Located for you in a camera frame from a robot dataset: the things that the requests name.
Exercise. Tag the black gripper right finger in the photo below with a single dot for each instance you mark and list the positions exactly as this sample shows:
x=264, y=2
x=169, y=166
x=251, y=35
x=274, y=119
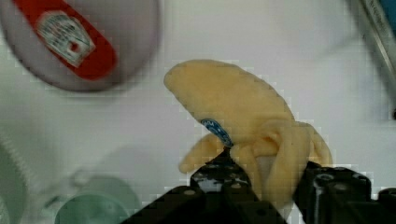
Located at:
x=339, y=195

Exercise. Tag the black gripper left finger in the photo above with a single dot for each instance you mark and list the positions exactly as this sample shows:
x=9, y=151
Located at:
x=220, y=192

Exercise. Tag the yellow plush peeled banana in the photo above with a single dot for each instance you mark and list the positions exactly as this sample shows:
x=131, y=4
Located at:
x=246, y=115

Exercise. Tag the green mug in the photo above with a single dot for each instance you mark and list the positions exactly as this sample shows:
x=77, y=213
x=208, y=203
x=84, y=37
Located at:
x=86, y=198

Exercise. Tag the green perforated colander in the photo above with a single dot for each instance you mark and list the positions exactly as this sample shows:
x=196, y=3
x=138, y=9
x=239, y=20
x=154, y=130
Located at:
x=14, y=188

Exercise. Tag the red ketchup bottle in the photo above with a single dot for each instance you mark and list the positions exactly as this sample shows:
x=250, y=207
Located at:
x=71, y=38

